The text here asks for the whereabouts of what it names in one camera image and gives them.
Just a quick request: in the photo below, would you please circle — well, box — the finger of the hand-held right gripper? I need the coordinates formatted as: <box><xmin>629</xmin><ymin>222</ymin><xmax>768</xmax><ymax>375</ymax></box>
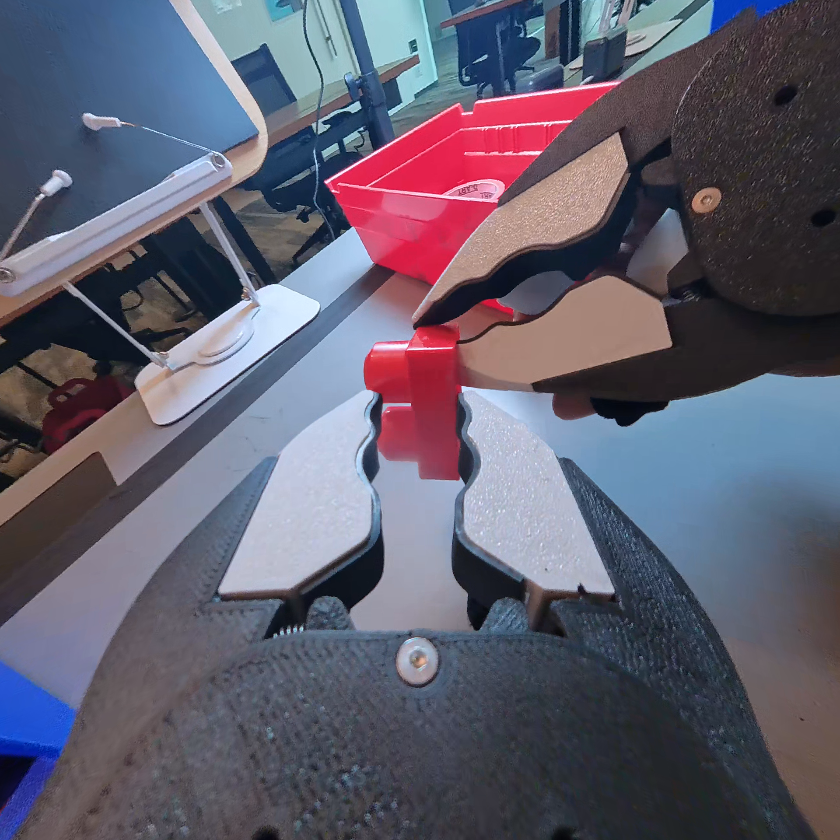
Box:
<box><xmin>412</xmin><ymin>133</ymin><xmax>635</xmax><ymax>330</ymax></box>
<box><xmin>458</xmin><ymin>274</ymin><xmax>675</xmax><ymax>392</ymax></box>

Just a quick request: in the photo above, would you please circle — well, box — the red plastic bin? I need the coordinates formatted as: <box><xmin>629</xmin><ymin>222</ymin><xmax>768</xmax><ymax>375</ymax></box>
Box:
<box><xmin>325</xmin><ymin>80</ymin><xmax>624</xmax><ymax>316</ymax></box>

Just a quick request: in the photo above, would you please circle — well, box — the blue plastic bin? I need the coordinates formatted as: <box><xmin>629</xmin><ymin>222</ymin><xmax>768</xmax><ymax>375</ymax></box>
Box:
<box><xmin>0</xmin><ymin>659</ymin><xmax>76</xmax><ymax>840</ymax></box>

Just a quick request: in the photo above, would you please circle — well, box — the red tape roll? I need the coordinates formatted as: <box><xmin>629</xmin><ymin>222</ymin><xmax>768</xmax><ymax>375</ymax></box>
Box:
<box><xmin>443</xmin><ymin>180</ymin><xmax>509</xmax><ymax>204</ymax></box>

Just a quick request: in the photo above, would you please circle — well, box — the wooden office desk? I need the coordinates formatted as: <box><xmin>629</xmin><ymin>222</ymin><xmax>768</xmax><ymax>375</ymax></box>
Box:
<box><xmin>440</xmin><ymin>0</ymin><xmax>546</xmax><ymax>30</ymax></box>
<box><xmin>262</xmin><ymin>56</ymin><xmax>421</xmax><ymax>142</ymax></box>

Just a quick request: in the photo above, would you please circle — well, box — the black light stand pole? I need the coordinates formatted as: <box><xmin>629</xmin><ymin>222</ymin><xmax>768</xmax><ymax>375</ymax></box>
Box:
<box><xmin>338</xmin><ymin>0</ymin><xmax>395</xmax><ymax>135</ymax></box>

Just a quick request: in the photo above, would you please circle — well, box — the black power cable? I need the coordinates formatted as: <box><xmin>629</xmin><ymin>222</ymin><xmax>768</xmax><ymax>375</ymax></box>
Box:
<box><xmin>301</xmin><ymin>0</ymin><xmax>343</xmax><ymax>232</ymax></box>

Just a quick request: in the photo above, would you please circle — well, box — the black box device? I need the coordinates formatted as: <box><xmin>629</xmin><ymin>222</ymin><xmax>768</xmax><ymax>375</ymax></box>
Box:
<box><xmin>583</xmin><ymin>26</ymin><xmax>630</xmax><ymax>76</ymax></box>

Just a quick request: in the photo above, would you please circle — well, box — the blue bin with white label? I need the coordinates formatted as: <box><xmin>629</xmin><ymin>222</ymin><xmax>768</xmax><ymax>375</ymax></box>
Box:
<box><xmin>710</xmin><ymin>0</ymin><xmax>791</xmax><ymax>28</ymax></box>

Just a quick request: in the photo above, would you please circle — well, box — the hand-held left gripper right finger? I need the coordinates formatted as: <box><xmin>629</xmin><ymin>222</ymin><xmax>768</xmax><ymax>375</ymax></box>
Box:
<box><xmin>451</xmin><ymin>390</ymin><xmax>618</xmax><ymax>632</ymax></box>

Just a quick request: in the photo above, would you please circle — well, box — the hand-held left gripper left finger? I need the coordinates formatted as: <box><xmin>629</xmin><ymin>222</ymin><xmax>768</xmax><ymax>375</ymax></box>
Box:
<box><xmin>217</xmin><ymin>392</ymin><xmax>385</xmax><ymax>635</ymax></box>

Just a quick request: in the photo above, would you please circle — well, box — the red toy block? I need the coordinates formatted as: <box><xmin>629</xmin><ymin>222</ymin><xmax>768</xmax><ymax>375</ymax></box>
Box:
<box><xmin>363</xmin><ymin>323</ymin><xmax>463</xmax><ymax>481</ymax></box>

